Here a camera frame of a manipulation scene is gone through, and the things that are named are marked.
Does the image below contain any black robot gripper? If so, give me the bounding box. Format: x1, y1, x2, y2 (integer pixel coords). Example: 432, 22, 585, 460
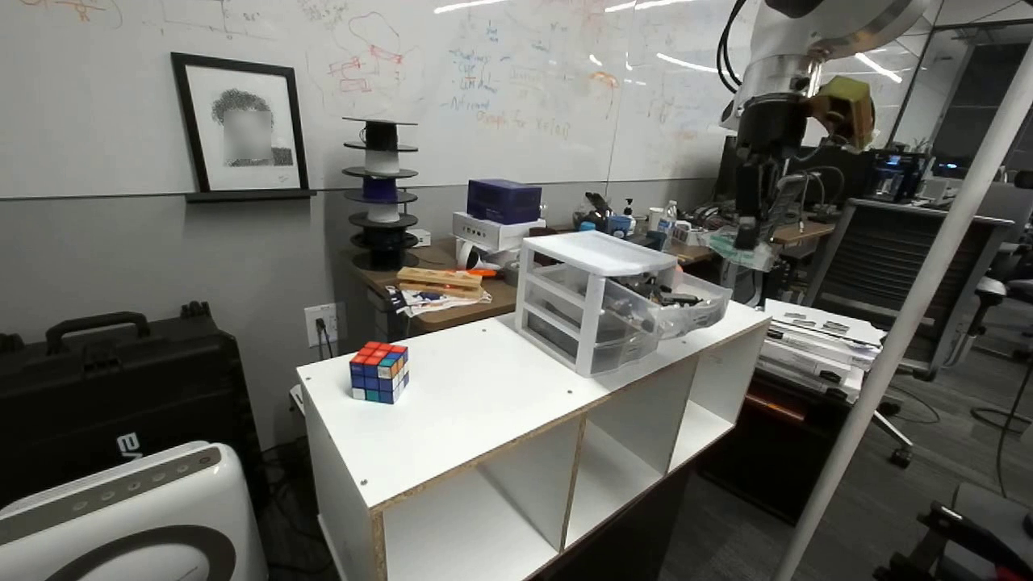
725, 94, 814, 251

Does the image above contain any clear plastic drawer with parts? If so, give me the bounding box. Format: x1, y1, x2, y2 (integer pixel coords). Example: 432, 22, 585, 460
603, 265, 736, 339

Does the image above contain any grey office chair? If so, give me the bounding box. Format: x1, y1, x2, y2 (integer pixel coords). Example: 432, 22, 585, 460
805, 193, 1018, 467

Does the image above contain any stack of printed papers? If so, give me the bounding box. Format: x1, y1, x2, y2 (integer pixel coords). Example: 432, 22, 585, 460
754, 299, 891, 399

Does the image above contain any white pole stand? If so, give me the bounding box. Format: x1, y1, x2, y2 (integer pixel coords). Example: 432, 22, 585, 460
772, 39, 1033, 581

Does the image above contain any purple box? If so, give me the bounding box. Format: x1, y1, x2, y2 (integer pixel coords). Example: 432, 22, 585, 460
464, 174, 545, 227

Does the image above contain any white cardboard box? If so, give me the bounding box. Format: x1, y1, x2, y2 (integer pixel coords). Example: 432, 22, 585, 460
449, 207, 550, 259

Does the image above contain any brown wooden desk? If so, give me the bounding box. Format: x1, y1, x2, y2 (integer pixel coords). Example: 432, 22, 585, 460
352, 209, 845, 344

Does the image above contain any wooden brush block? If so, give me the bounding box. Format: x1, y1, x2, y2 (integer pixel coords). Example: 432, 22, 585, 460
394, 265, 486, 294

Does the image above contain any white paper sheet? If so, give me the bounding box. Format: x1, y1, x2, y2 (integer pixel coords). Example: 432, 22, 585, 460
394, 280, 497, 324

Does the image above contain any white open shelf table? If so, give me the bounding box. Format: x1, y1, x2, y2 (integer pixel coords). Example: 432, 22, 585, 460
295, 302, 774, 581

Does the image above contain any black stacked spool tower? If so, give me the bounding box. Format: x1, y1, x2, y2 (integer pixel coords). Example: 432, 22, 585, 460
339, 111, 422, 276

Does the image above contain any black stand foot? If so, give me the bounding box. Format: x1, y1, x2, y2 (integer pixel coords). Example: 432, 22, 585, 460
875, 499, 1033, 581

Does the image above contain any red and blue cube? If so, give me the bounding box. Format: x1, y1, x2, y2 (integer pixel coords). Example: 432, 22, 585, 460
345, 339, 412, 408

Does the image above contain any black framed portrait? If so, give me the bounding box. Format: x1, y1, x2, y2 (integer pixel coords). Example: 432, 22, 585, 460
168, 48, 315, 207

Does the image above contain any black hard carrying case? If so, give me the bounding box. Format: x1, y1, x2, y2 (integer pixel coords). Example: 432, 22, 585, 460
0, 302, 260, 510

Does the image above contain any white rounded appliance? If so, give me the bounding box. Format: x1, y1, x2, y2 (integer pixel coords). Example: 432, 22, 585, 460
0, 436, 274, 581

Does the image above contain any olive yellow camera mount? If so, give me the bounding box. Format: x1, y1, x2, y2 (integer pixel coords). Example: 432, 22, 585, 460
810, 76, 877, 151

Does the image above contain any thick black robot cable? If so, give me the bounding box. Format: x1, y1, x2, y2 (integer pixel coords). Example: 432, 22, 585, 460
712, 0, 758, 103

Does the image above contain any white drawer unit frame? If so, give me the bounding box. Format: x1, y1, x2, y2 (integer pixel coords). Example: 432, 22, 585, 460
512, 230, 686, 380

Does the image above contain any wall whiteboard with writing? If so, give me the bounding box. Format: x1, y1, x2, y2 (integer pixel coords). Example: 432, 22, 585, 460
0, 0, 942, 203

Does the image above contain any white wall outlet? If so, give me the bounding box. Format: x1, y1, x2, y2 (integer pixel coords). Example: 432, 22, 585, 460
300, 302, 341, 351

